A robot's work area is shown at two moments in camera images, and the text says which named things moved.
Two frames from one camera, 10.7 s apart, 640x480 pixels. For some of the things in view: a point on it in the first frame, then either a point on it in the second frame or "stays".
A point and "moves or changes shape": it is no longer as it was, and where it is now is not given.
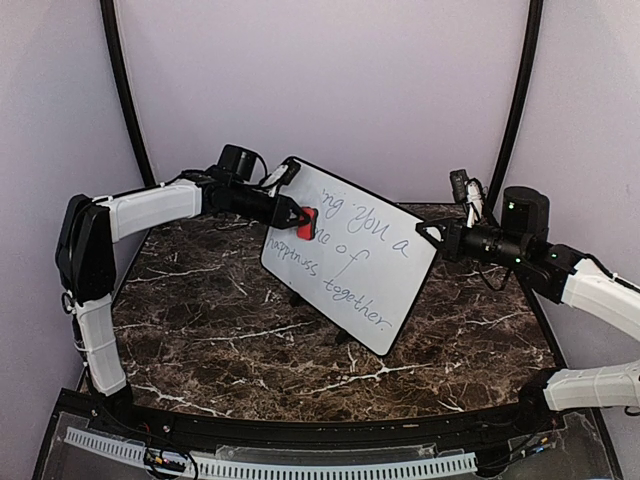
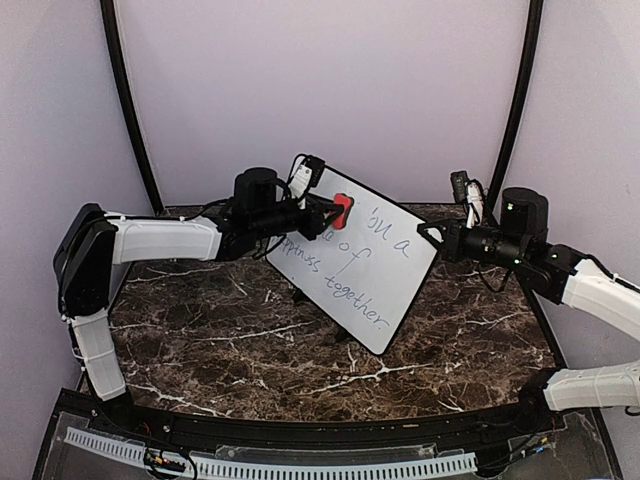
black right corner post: [533, 37] stays
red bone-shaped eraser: [307, 231] moves or changes shape
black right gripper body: [504, 251] stays
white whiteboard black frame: [364, 271] stays
